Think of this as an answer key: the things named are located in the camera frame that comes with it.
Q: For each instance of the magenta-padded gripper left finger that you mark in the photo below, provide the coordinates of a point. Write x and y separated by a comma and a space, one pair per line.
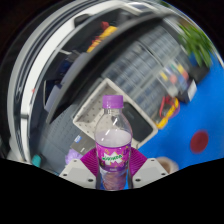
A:
78, 173

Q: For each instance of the small teal box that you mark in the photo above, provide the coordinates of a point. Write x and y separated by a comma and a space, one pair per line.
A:
37, 161

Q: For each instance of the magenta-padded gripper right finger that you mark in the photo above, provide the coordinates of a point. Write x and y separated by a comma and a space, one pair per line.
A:
150, 171

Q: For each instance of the dark grey product box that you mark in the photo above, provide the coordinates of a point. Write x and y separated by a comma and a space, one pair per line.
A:
83, 143

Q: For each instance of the dark wall shelf unit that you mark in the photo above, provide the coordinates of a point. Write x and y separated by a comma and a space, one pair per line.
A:
86, 63

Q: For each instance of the black rectangular speaker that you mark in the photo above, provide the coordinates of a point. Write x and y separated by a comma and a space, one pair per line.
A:
140, 123

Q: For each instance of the black box with white label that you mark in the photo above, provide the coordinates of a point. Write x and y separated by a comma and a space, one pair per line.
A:
187, 91

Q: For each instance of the flat round red coaster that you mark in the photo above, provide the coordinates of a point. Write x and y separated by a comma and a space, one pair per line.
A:
199, 142

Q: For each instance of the purple-capped clear drink bottle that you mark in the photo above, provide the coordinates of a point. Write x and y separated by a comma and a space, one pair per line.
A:
113, 143

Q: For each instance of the flat black case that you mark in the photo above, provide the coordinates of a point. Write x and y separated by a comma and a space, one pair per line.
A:
201, 74

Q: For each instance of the green potted plant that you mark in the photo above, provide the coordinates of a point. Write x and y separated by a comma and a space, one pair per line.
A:
196, 43

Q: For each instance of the yellow multimeter with red leads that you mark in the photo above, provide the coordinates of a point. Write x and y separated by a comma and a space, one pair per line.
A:
168, 113

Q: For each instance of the white pegboard tray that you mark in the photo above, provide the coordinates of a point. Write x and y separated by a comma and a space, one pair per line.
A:
90, 113

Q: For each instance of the clear organizer with colourful parts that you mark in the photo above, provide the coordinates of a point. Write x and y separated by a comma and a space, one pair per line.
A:
175, 78

